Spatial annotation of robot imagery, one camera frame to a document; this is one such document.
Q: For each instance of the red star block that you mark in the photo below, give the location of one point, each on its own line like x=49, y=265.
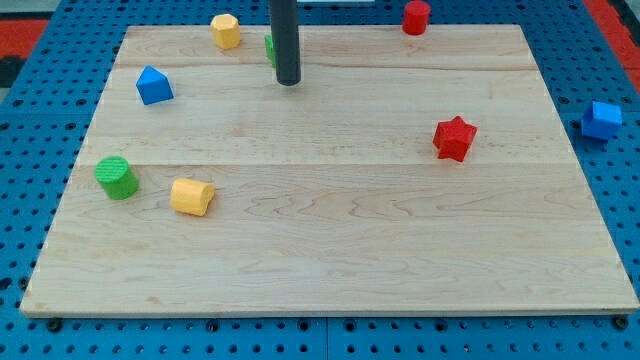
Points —
x=453, y=138

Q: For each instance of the light wooden board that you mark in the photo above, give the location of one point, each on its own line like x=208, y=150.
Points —
x=330, y=200

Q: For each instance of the yellow half-round block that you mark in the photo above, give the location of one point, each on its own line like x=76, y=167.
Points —
x=190, y=196

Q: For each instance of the green block behind rod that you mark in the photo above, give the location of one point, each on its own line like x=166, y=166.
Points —
x=269, y=49

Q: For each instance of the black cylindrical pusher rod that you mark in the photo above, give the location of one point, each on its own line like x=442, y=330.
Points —
x=286, y=45

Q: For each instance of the yellow octagon block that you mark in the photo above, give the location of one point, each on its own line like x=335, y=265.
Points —
x=226, y=31

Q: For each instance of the red cylinder block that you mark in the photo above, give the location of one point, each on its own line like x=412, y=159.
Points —
x=416, y=17

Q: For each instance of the blue pentagon house block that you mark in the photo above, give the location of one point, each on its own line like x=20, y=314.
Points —
x=153, y=86

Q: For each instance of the green cylinder block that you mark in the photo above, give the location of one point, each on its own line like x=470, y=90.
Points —
x=116, y=177

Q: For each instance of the blue cube block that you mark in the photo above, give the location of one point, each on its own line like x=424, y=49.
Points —
x=601, y=120

